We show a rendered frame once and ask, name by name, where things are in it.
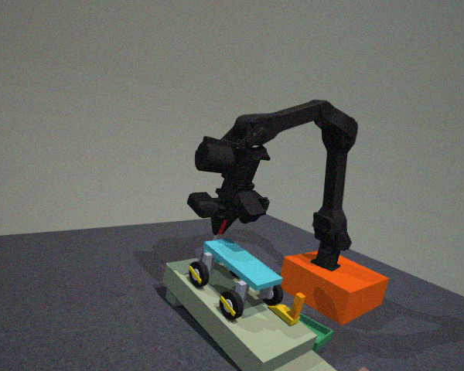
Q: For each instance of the green tray floor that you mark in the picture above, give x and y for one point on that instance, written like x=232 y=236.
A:
x=318 y=333

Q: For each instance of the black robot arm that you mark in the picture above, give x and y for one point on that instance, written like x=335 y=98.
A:
x=234 y=153

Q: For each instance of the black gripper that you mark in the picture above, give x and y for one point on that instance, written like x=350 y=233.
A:
x=207 y=207

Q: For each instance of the green tray rim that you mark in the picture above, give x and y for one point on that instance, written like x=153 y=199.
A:
x=323 y=329

